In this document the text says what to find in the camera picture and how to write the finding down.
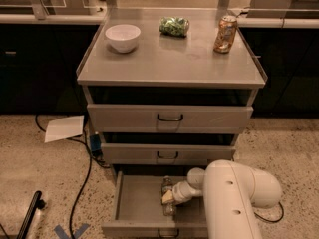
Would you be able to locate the middle grey drawer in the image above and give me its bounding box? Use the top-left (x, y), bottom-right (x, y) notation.
top-left (102, 143), bottom-right (235, 165)

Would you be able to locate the top grey drawer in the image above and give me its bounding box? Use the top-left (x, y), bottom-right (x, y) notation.
top-left (88, 104), bottom-right (253, 134)

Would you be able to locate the dark counter cabinet left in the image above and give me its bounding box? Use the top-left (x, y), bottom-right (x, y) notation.
top-left (0, 23), bottom-right (99, 115)

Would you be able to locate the grey metal drawer cabinet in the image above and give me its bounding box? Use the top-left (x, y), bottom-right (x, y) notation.
top-left (78, 8), bottom-right (267, 175)

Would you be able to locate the black cable right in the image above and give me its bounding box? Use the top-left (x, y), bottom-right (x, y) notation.
top-left (253, 201), bottom-right (286, 224)

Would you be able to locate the green snack bag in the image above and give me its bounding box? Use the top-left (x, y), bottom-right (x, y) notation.
top-left (159, 17), bottom-right (189, 38)

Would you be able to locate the black bar lower left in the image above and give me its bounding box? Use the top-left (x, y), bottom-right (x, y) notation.
top-left (16, 190), bottom-right (46, 239)

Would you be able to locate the orange soda can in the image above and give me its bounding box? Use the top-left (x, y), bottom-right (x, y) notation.
top-left (213, 15), bottom-right (237, 54)

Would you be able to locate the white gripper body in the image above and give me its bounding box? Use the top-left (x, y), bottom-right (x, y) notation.
top-left (172, 180), bottom-right (202, 204)

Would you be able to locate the clear plastic water bottle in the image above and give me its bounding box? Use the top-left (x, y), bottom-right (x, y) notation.
top-left (161, 176), bottom-right (176, 216)

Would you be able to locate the blue power adapter box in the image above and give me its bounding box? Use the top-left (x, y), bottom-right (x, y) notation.
top-left (90, 134), bottom-right (103, 157)

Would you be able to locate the grey drawer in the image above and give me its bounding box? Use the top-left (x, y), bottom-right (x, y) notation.
top-left (102, 167), bottom-right (208, 239)
top-left (88, 104), bottom-right (253, 134)
top-left (102, 143), bottom-right (235, 165)

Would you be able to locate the white paper sheet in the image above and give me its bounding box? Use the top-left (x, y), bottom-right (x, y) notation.
top-left (45, 116), bottom-right (84, 143)

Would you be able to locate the black cable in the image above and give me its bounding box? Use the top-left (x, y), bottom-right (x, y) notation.
top-left (253, 201), bottom-right (286, 224)
top-left (34, 114), bottom-right (111, 239)

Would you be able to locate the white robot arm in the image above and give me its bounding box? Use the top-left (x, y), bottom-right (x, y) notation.
top-left (161, 159), bottom-right (282, 239)

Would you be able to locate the white ceramic bowl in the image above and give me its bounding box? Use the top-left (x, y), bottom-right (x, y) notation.
top-left (105, 24), bottom-right (141, 53)

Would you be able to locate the black cable left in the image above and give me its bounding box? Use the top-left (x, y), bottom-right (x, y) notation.
top-left (34, 114), bottom-right (111, 239)

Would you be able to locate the bottom grey drawer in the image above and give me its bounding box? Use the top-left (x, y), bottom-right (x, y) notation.
top-left (102, 167), bottom-right (208, 239)

